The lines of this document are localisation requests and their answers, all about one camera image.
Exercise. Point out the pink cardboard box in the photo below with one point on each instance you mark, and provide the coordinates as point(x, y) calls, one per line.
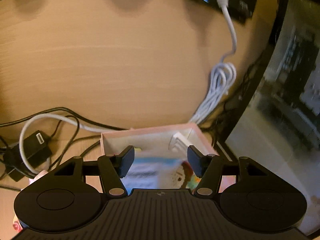
point(154, 142)

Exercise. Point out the white charger with cable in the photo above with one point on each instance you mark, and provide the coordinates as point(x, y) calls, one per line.
point(179, 143)

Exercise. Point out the crochet doll red hat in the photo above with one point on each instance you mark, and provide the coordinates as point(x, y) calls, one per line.
point(186, 177)

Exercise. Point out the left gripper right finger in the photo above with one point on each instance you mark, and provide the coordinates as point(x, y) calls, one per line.
point(208, 168)

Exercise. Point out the black usb hub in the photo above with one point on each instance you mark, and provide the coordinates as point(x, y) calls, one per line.
point(36, 151)

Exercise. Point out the curved monitor right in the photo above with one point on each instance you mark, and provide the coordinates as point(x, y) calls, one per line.
point(276, 120)

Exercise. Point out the blue tissue packet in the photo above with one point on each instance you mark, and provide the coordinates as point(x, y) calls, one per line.
point(154, 173)

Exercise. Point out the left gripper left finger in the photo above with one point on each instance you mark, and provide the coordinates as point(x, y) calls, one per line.
point(113, 168)

